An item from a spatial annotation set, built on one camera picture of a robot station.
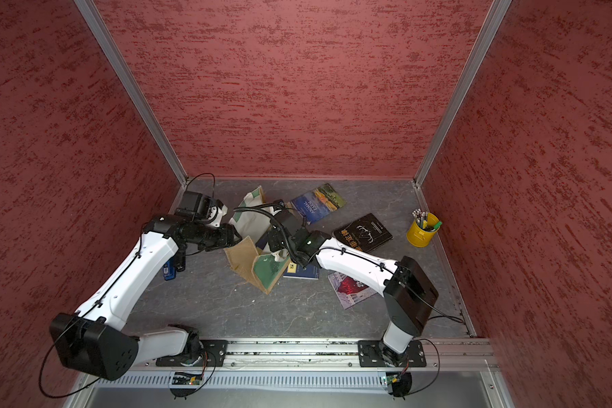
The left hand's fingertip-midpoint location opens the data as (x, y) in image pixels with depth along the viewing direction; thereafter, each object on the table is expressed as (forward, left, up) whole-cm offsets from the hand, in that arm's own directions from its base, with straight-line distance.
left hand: (232, 246), depth 78 cm
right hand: (+5, -12, -2) cm, 13 cm away
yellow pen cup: (+11, -66, -11) cm, 67 cm away
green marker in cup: (+13, -71, -7) cm, 73 cm away
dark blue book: (0, -19, -17) cm, 25 cm away
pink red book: (-7, -38, -18) cm, 43 cm away
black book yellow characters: (+15, -46, -17) cm, 51 cm away
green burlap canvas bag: (+14, -3, -4) cm, 15 cm away
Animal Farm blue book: (+32, -28, -17) cm, 46 cm away
